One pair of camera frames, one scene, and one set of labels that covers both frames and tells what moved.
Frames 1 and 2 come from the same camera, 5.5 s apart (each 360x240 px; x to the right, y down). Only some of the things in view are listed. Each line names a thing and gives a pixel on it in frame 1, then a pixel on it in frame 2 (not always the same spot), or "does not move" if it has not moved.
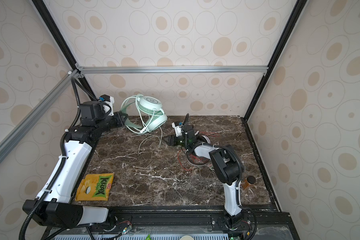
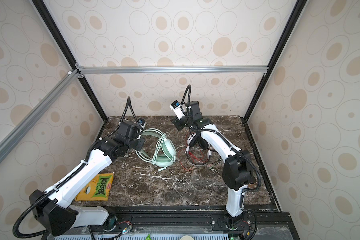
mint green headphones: [144, 112] -> [167, 158]
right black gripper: [171, 137] -> [177, 122]
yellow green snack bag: [94, 187] does not move
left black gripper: [121, 120] -> [140, 146]
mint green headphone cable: [145, 127] -> [164, 135]
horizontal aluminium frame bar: [105, 69] does not move
